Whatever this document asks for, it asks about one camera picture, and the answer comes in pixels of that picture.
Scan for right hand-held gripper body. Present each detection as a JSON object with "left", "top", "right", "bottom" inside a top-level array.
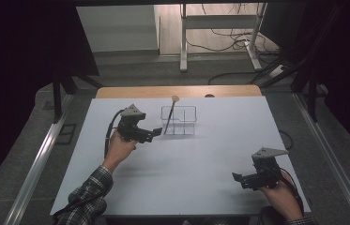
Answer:
[{"left": 243, "top": 146, "right": 290, "bottom": 191}]

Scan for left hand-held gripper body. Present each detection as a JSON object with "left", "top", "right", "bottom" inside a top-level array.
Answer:
[{"left": 116, "top": 103, "right": 156, "bottom": 144}]

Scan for makeup brush with dark handle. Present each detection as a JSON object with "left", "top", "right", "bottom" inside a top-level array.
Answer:
[{"left": 163, "top": 95, "right": 181, "bottom": 136}]

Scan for clear plastic divided organizer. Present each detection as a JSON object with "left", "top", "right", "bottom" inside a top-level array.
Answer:
[{"left": 160, "top": 105, "right": 198, "bottom": 137}]

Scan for person's left hand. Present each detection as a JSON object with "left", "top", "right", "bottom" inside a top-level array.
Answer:
[{"left": 101, "top": 128, "right": 140, "bottom": 173}]

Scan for person's right hand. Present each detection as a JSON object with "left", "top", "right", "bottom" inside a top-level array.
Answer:
[{"left": 258, "top": 172, "right": 304, "bottom": 221}]

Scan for pale blue table mat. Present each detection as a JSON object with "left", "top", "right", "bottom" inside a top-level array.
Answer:
[{"left": 50, "top": 96, "right": 312, "bottom": 218}]

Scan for black metal stand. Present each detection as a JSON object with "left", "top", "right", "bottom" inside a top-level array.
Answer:
[
  {"left": 52, "top": 66, "right": 105, "bottom": 124},
  {"left": 251, "top": 6, "right": 342, "bottom": 123}
]

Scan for white power strip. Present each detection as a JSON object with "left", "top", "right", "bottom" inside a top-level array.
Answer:
[{"left": 268, "top": 64, "right": 287, "bottom": 79}]

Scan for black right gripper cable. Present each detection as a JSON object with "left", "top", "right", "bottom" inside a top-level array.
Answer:
[{"left": 279, "top": 168, "right": 306, "bottom": 218}]

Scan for black cable beside table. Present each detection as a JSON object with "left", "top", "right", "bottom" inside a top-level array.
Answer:
[{"left": 278, "top": 128, "right": 295, "bottom": 152}]

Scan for aluminium floor rail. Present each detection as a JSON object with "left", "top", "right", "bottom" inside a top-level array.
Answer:
[
  {"left": 3, "top": 93, "right": 75, "bottom": 225},
  {"left": 292, "top": 92, "right": 350, "bottom": 225}
]

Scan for black square floor frame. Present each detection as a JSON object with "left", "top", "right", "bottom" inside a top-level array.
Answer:
[{"left": 54, "top": 123, "right": 78, "bottom": 145}]

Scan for long black floor cable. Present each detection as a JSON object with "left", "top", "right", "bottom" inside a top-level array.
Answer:
[{"left": 206, "top": 70, "right": 260, "bottom": 86}]

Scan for tangled black floor cables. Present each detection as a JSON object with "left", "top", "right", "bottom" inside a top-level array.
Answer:
[{"left": 184, "top": 3, "right": 281, "bottom": 57}]

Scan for white metal desk frame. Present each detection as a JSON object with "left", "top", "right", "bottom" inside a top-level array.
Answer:
[{"left": 179, "top": 3, "right": 269, "bottom": 73}]

